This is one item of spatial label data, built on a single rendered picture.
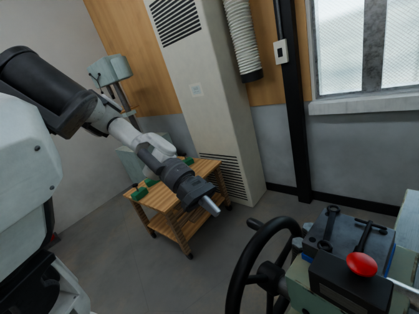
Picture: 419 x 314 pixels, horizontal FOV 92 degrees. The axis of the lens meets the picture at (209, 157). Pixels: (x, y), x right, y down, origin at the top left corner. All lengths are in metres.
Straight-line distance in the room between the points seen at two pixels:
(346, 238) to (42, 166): 0.47
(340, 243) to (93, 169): 2.88
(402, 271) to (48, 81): 0.64
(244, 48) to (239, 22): 0.14
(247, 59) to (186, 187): 1.09
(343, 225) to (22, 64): 0.61
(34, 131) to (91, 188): 2.70
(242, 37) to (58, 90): 1.17
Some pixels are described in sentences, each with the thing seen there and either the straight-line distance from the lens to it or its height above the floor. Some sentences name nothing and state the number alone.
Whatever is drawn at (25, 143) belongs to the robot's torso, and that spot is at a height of 1.25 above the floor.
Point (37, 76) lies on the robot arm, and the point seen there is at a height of 1.35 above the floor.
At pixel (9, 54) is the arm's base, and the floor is 1.39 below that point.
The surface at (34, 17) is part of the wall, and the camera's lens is 3.12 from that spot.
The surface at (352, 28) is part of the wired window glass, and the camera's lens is 1.53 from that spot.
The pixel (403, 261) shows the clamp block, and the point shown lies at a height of 0.96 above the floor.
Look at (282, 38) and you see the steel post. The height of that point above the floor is 1.28.
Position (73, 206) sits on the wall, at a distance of 3.07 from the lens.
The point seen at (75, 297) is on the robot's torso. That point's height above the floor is 0.85.
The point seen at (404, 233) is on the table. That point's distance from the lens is 0.54.
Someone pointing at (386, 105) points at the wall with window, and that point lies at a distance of 1.46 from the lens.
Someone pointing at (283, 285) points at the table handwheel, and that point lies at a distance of 0.53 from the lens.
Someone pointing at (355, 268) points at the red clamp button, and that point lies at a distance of 0.32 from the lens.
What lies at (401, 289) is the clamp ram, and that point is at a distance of 0.39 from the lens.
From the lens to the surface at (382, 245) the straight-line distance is 0.38.
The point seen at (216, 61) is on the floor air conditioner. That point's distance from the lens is 1.47.
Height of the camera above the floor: 1.28
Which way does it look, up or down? 24 degrees down
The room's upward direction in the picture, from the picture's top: 18 degrees counter-clockwise
